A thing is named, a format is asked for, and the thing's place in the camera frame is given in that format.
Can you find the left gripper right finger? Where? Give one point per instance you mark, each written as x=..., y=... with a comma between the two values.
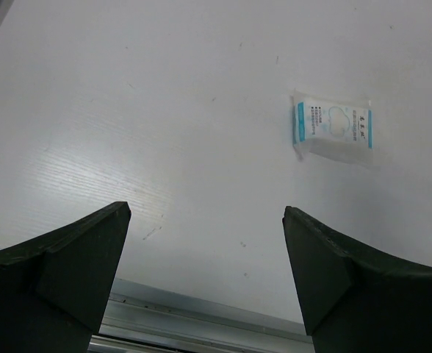
x=353, y=297

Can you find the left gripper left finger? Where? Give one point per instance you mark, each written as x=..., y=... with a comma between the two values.
x=54, y=288

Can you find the cotton pad packet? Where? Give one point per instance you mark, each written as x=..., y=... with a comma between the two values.
x=336, y=129

